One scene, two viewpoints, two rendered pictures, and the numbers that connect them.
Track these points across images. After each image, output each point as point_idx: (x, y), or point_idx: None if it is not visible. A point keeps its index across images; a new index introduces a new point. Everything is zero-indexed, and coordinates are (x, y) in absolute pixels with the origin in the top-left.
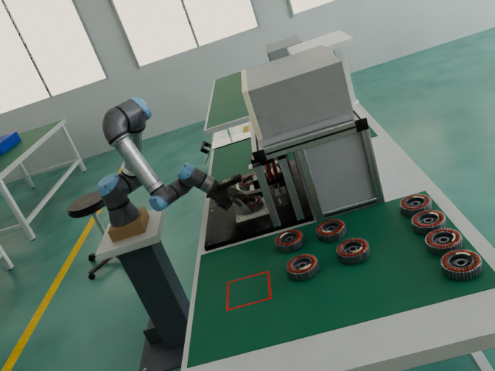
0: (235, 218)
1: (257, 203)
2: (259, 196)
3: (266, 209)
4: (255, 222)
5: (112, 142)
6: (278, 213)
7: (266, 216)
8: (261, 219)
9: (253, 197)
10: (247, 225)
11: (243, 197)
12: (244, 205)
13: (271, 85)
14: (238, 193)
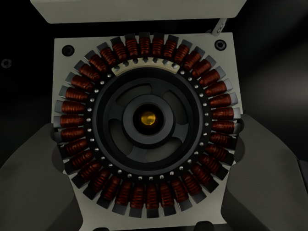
0: (186, 230)
1: (204, 59)
2: (2, 87)
3: (206, 43)
4: (284, 110)
5: None
6: (247, 3)
7: (242, 55)
8: (267, 80)
9: (97, 90)
10: (299, 148)
11: (62, 167)
12: (270, 145)
13: None
14: (58, 219)
